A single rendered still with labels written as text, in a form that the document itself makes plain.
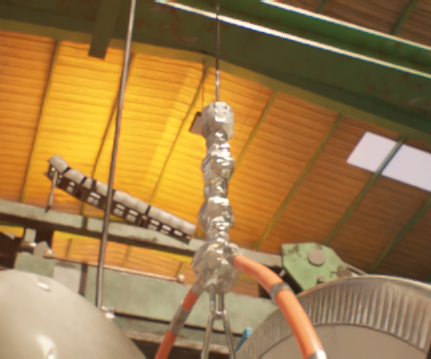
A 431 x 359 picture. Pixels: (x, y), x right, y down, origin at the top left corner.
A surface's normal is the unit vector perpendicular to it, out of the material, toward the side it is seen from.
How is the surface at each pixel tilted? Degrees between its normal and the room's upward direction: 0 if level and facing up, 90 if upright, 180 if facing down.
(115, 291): 90
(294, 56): 180
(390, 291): 89
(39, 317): 73
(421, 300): 89
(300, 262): 90
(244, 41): 180
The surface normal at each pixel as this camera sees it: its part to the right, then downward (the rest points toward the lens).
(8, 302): 0.72, -0.64
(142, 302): 0.33, -0.62
